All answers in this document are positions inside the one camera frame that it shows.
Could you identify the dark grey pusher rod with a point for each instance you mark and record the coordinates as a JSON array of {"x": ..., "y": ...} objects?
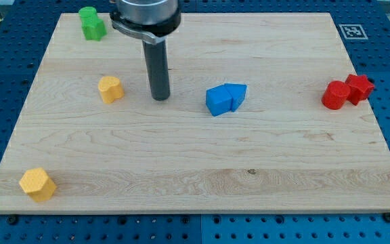
[{"x": 157, "y": 68}]

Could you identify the yellow heart block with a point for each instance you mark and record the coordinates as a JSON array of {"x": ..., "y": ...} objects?
[{"x": 110, "y": 89}]

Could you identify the green star block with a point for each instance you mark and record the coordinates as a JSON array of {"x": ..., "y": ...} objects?
[{"x": 93, "y": 28}]

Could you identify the blue cube block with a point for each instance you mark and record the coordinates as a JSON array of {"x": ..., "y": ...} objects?
[{"x": 218, "y": 100}]

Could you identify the green cylinder block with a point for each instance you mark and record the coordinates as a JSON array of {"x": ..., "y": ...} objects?
[{"x": 88, "y": 12}]

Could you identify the blue triangle block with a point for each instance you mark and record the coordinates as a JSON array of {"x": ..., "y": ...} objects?
[{"x": 238, "y": 94}]

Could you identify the wooden board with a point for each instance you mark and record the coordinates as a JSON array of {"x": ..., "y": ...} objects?
[{"x": 280, "y": 152}]

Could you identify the yellow hexagon block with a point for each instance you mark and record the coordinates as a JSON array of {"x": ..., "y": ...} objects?
[{"x": 37, "y": 184}]

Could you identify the red cylinder block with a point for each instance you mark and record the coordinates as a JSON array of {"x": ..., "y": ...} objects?
[{"x": 335, "y": 95}]

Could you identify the white fiducial marker tag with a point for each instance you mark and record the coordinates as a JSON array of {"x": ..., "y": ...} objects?
[{"x": 353, "y": 32}]

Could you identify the red star block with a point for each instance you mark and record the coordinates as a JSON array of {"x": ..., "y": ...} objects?
[{"x": 360, "y": 88}]

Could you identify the black bolt left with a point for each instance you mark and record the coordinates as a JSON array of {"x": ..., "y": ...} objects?
[{"x": 12, "y": 219}]

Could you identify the black bolt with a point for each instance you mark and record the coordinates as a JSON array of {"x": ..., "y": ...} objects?
[
  {"x": 386, "y": 217},
  {"x": 12, "y": 219}
]

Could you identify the black bolt right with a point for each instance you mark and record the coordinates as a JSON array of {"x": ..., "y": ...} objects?
[{"x": 386, "y": 217}]

